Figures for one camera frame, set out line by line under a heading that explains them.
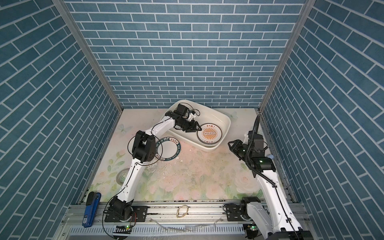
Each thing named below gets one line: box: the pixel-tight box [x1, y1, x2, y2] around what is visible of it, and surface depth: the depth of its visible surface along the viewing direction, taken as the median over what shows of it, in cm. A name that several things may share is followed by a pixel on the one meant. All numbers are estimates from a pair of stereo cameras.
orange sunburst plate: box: [196, 123, 223, 145], surface depth 107 cm
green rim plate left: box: [155, 137, 181, 161], surface depth 99 cm
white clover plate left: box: [127, 136, 135, 156], surface depth 101 cm
